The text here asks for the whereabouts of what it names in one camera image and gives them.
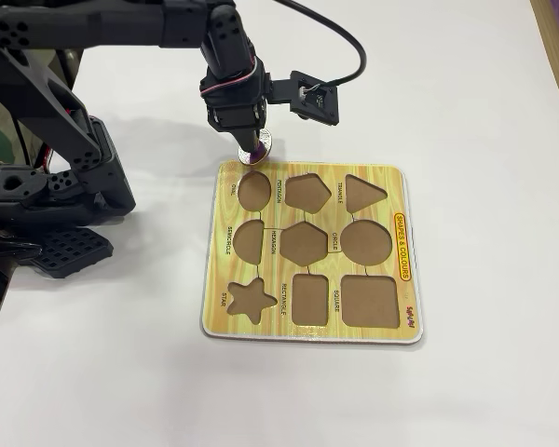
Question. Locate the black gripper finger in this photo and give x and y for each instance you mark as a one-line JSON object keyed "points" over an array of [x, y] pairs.
{"points": [[243, 139], [256, 139]]}

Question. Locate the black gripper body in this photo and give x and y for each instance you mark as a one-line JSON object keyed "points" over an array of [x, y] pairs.
{"points": [[235, 117]]}

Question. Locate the purple oval piece yellow pin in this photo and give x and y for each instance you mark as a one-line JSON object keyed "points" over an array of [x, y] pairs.
{"points": [[262, 153]]}

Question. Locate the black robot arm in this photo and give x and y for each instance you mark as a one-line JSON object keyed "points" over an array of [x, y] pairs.
{"points": [[51, 93]]}

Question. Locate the wooden shape puzzle board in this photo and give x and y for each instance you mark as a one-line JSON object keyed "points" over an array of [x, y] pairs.
{"points": [[270, 326]]}

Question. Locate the grey metal cylinder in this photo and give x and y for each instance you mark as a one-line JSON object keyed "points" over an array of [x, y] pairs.
{"points": [[67, 65]]}

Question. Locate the glossy black table clamp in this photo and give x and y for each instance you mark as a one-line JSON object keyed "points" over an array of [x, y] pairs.
{"points": [[9, 250]]}

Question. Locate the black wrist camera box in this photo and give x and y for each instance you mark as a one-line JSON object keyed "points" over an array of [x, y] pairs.
{"points": [[317, 98]]}

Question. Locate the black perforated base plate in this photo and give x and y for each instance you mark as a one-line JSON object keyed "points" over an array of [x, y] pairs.
{"points": [[74, 253]]}

